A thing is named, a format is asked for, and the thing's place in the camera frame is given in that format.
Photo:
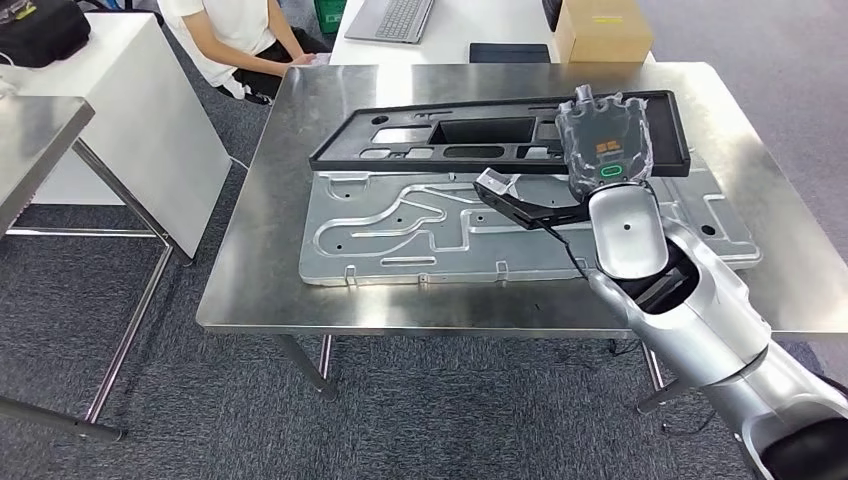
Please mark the black plastic panel part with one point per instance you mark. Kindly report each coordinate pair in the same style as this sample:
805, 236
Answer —
344, 159

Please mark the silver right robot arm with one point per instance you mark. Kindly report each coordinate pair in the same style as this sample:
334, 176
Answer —
696, 331

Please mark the stainless steel workbench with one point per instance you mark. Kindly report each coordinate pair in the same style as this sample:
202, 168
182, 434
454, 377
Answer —
265, 265
33, 139

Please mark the grey metal fixture plate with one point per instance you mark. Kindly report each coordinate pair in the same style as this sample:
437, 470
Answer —
371, 199

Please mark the black flat pad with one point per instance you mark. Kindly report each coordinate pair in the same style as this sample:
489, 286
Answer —
510, 53

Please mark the grey laptop keyboard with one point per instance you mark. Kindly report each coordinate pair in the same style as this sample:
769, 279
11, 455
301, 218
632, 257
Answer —
391, 20

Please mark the green plastic crate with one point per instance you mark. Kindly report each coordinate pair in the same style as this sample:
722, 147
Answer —
329, 13

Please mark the brown cardboard box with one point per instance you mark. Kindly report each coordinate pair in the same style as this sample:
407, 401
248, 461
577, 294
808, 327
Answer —
603, 40

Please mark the person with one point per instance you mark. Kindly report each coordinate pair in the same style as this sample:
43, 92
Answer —
225, 26

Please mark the white desk with panel side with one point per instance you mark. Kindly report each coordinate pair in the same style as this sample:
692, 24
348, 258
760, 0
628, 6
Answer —
146, 132

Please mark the black bag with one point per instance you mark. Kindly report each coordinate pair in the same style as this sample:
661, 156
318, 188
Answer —
46, 33

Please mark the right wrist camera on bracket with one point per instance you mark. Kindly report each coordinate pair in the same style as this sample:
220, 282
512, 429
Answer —
523, 212

